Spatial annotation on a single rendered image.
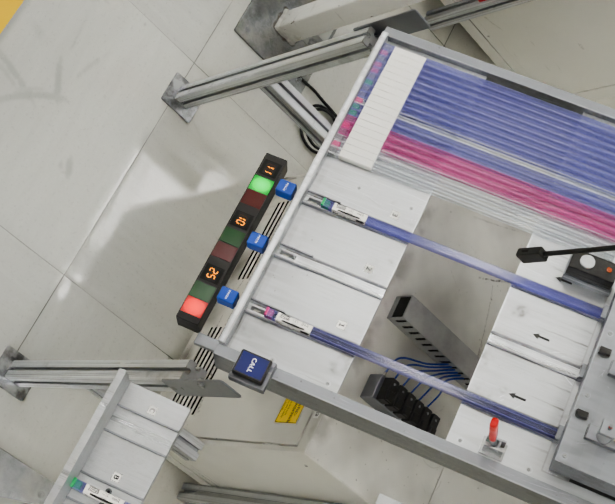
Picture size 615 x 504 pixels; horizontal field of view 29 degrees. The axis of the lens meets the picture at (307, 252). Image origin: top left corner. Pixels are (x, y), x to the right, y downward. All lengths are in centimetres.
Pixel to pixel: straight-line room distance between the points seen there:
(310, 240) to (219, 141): 88
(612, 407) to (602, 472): 10
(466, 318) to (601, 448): 67
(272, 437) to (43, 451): 55
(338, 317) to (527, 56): 159
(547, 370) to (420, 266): 50
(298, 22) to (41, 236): 83
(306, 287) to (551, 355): 40
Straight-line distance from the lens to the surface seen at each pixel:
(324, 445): 217
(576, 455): 182
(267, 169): 207
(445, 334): 232
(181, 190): 275
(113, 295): 264
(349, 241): 199
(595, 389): 187
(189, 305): 195
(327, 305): 193
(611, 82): 335
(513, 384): 191
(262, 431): 226
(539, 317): 196
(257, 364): 185
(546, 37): 329
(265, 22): 297
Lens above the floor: 227
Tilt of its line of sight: 50 degrees down
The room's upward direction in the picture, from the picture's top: 84 degrees clockwise
